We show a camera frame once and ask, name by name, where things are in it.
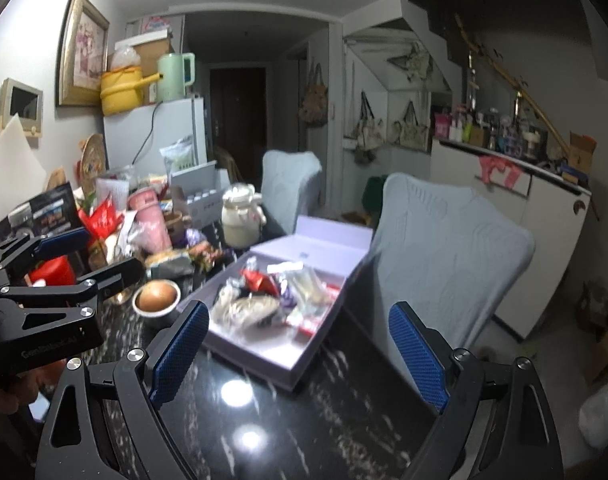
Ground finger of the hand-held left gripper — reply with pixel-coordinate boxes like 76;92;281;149
0;258;146;333
0;228;91;281

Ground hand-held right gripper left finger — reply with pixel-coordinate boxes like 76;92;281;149
36;301;211;480

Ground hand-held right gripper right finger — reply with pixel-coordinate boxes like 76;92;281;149
389;301;565;480

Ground lavender gift box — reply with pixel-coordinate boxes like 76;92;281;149
201;215;375;393

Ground small red snack packet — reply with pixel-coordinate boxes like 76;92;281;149
240;268;281;295

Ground red and white packet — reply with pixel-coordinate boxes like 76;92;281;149
285;284;343;337

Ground silver purple foil packet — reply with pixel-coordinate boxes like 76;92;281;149
276;280;299;307

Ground clear packet white contents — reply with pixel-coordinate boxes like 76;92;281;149
283;261;336;306

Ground brown shoulder bag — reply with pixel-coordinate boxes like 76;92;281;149
299;64;331;126

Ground person's left hand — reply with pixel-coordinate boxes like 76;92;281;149
0;375;33;417

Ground red plastic bottle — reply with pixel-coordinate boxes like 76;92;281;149
28;255;78;288

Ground black printed bag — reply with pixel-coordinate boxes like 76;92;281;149
0;182;82;241

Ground steel bowl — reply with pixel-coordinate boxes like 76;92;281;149
132;280;183;329

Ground large red snack bag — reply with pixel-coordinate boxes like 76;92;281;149
79;197;126;256

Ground round brown fruit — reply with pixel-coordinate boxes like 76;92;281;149
136;282;177;311

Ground silver blue foil packet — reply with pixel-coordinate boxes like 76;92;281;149
146;250;195;278

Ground pink tumbler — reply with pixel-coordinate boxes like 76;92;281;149
128;187;174;253

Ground brown mug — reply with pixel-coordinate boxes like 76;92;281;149
164;211;191;236

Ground woven round fan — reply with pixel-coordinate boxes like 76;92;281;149
77;133;108;196

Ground white foam board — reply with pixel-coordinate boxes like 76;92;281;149
0;112;63;223

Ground colourful candy packet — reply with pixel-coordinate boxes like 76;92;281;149
189;240;226;269

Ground light blue covered chair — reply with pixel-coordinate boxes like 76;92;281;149
261;150;323;236
371;172;536;358

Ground white box of small bottles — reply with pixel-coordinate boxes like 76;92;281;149
170;160;225;231

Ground cream ceramic teapot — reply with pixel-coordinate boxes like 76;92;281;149
220;183;268;250

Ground green and white pouch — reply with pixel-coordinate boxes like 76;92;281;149
159;135;198;174

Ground yellow pot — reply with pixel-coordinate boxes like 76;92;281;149
100;69;163;116

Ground white fridge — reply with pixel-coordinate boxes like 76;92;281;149
103;96;207;181

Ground dark green bag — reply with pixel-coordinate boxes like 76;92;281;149
362;175;391;217

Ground white cabinet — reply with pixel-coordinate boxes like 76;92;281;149
430;138;592;342

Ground white plastic bag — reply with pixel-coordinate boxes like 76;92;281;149
579;360;608;450

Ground framed picture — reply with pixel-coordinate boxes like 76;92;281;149
55;0;111;108

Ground clear plastic bag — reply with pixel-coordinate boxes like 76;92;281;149
109;45;142;72

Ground green electric kettle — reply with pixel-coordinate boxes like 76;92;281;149
156;52;196;102

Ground pink cloth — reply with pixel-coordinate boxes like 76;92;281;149
479;155;523;191

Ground brown cardboard box white lid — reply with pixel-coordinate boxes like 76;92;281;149
114;30;175;106

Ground printed tote bag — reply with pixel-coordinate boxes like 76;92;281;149
393;101;431;152

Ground white tote bag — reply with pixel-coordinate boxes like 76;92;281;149
353;91;386;152

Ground row of bottles and jars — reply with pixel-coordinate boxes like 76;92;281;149
434;50;560;161

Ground small open cardboard box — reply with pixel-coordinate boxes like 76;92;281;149
566;131;598;172

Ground bamboo pole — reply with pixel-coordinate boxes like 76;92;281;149
454;14;601;222

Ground kettle power cable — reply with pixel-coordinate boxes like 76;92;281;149
134;101;163;171

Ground wall intercom panel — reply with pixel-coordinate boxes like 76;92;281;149
0;77;45;138

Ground star wall decoration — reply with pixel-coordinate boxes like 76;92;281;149
386;42;433;82

